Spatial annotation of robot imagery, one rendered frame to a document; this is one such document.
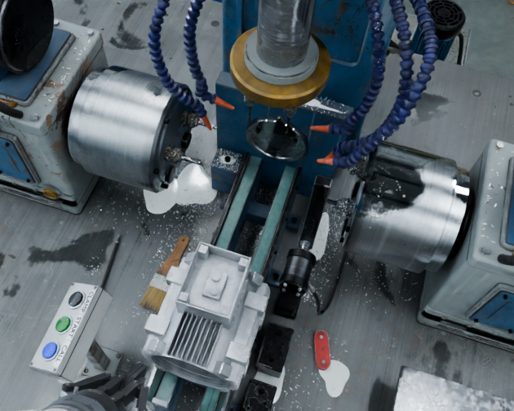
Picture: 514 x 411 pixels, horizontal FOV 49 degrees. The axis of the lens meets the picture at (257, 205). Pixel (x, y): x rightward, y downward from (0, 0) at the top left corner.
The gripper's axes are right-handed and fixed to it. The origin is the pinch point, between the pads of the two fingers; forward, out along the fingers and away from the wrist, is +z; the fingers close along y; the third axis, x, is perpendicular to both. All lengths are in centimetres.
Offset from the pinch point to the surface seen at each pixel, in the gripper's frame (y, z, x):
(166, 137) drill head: 15, 28, -39
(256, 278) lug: -12.6, 18.2, -18.4
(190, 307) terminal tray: -3.9, 8.3, -11.7
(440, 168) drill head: -40, 27, -49
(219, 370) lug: -11.7, 8.8, -2.7
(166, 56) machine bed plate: 37, 78, -65
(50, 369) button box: 16.0, 5.9, 5.5
